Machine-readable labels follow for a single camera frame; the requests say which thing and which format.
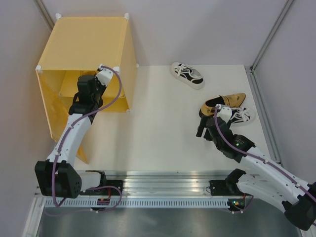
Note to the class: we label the black white sneaker near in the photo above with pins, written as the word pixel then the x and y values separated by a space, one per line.
pixel 241 116

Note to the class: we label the black white sneaker far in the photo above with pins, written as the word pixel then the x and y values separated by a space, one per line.
pixel 187 74

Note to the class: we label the gold loafer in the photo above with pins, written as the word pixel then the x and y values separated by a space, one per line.
pixel 83 73
pixel 234 100

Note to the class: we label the left aluminium frame post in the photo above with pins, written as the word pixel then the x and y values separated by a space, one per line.
pixel 44 13

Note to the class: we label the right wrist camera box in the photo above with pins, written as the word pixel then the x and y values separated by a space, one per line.
pixel 224 112

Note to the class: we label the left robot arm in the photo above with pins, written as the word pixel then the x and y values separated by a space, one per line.
pixel 71 138

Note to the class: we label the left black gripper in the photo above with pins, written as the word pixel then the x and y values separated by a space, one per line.
pixel 102 86

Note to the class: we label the white slotted cable duct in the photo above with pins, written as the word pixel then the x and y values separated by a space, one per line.
pixel 153 203

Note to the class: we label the aluminium frame post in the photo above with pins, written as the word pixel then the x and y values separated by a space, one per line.
pixel 253 80
pixel 44 13

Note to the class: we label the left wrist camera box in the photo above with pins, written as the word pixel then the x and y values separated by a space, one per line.
pixel 104 75

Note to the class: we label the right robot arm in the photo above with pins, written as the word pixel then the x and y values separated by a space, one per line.
pixel 294 197

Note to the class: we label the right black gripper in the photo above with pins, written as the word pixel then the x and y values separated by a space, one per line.
pixel 200 128

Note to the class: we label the black white sneaker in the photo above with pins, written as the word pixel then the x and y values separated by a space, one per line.
pixel 241 116
pixel 187 74

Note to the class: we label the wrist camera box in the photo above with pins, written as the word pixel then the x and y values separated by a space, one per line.
pixel 224 112
pixel 104 75

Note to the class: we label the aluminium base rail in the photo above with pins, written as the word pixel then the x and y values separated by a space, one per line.
pixel 127 183

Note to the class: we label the right aluminium frame post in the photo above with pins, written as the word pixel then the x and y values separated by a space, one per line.
pixel 253 80

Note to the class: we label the yellow plastic shoe cabinet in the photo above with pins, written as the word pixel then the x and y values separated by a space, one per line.
pixel 83 43

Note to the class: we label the yellow cabinet door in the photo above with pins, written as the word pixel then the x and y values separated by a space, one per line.
pixel 57 88

